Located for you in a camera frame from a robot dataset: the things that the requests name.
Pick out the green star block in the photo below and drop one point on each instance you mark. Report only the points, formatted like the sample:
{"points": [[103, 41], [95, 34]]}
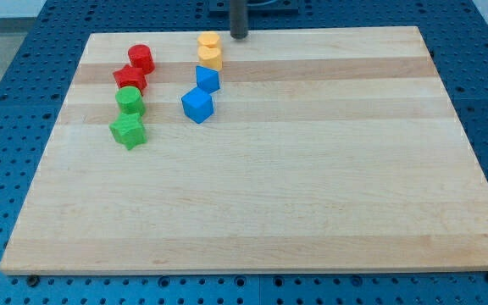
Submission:
{"points": [[128, 130]]}

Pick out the red star block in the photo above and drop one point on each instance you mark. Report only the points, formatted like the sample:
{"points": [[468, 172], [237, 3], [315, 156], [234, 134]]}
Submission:
{"points": [[130, 76]]}

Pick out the blue angled cube block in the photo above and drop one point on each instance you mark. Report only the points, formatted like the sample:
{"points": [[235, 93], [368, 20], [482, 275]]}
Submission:
{"points": [[207, 79]]}

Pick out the light wooden board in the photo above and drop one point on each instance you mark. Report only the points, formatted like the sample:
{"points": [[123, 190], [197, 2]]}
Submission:
{"points": [[328, 151]]}

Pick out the yellow heart block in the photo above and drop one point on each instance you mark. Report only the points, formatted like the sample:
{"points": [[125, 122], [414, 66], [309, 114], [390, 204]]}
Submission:
{"points": [[210, 57]]}

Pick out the yellow cylinder block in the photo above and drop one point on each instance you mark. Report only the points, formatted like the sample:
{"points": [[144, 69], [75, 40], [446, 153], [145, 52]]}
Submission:
{"points": [[210, 39]]}

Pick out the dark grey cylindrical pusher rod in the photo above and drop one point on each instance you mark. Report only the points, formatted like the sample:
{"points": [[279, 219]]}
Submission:
{"points": [[238, 14]]}

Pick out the green cylinder block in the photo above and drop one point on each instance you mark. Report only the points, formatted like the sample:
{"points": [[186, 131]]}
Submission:
{"points": [[129, 100]]}

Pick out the red cylinder block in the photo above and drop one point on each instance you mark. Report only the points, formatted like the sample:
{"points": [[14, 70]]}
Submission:
{"points": [[140, 56]]}

